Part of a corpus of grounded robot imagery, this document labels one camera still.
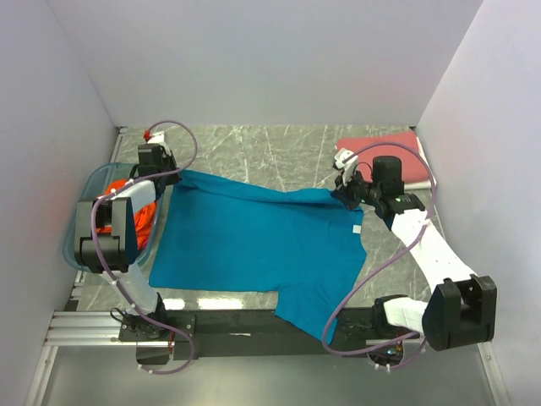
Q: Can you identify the clear teal plastic bin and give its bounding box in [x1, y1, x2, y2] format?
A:
[63, 162, 163, 272]

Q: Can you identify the orange t-shirt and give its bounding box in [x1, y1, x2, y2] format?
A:
[96, 178, 157, 250]

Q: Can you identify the blue t-shirt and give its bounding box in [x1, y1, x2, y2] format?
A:
[149, 171, 367, 341]

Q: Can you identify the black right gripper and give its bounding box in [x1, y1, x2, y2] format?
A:
[331, 166, 382, 211]

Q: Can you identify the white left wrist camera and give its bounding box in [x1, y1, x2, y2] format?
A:
[143, 129, 172, 156]

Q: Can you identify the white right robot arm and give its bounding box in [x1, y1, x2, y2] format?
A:
[331, 148, 497, 351]

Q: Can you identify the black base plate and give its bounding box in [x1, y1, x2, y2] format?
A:
[118, 307, 408, 365]

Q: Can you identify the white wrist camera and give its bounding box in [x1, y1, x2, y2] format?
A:
[143, 129, 172, 156]
[332, 148, 358, 186]

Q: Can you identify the folded red t-shirt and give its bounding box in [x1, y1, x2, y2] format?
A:
[336, 130, 432, 184]

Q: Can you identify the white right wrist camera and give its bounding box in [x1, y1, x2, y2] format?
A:
[332, 148, 358, 186]

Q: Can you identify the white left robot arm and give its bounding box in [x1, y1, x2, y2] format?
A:
[74, 141, 181, 340]

